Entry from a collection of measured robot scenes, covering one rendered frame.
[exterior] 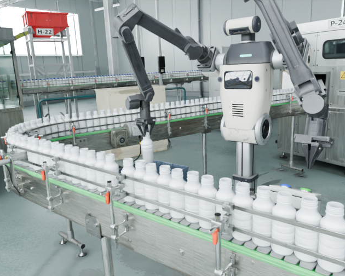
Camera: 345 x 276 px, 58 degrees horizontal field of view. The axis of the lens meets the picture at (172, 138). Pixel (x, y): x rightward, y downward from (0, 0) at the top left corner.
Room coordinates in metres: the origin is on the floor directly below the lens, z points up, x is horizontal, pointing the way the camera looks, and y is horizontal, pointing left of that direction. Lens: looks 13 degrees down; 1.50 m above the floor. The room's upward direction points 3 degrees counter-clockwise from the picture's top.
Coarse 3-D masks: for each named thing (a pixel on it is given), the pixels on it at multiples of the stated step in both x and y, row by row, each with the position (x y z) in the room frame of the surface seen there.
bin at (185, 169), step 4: (156, 160) 1.80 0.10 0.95; (156, 164) 1.81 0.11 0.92; (160, 164) 1.78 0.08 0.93; (164, 164) 1.76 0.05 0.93; (168, 164) 1.74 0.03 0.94; (172, 164) 1.72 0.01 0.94; (176, 164) 1.70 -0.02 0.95; (156, 168) 1.81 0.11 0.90; (172, 168) 1.72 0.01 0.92; (180, 168) 1.69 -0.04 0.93; (184, 168) 1.63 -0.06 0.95; (120, 172) 1.67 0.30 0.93; (184, 172) 1.63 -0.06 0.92; (184, 176) 1.63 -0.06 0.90; (116, 244) 1.30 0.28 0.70; (116, 248) 1.30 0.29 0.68
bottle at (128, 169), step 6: (126, 162) 1.11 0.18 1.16; (132, 162) 1.12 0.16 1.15; (126, 168) 1.11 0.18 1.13; (132, 168) 1.12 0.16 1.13; (126, 174) 1.10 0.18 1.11; (132, 174) 1.10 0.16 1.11; (126, 180) 1.10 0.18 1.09; (126, 186) 1.10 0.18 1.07; (132, 186) 1.10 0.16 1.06; (132, 192) 1.10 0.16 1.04; (126, 198) 1.10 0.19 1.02; (132, 198) 1.10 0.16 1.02
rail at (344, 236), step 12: (48, 156) 1.44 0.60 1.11; (96, 168) 1.20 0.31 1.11; (120, 168) 1.21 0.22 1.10; (84, 180) 1.26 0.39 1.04; (132, 180) 1.07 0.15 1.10; (144, 180) 1.03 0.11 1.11; (180, 192) 0.92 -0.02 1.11; (156, 204) 0.99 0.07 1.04; (192, 216) 0.90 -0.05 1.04; (264, 216) 0.74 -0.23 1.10; (276, 216) 0.72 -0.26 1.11; (240, 228) 0.79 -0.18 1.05; (312, 228) 0.67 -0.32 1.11; (324, 228) 0.65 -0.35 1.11; (264, 240) 0.74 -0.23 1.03; (276, 240) 0.72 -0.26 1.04; (312, 252) 0.67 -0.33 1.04
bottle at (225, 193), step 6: (222, 180) 0.88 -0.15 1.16; (228, 180) 0.88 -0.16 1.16; (222, 186) 0.85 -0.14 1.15; (228, 186) 0.85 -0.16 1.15; (216, 192) 0.88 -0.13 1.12; (222, 192) 0.85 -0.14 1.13; (228, 192) 0.85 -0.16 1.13; (234, 192) 0.87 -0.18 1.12; (216, 198) 0.86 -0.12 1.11; (222, 198) 0.84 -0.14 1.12; (228, 198) 0.84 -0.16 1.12; (216, 204) 0.86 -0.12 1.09; (216, 210) 0.86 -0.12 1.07; (222, 210) 0.84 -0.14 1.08; (222, 216) 0.84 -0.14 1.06
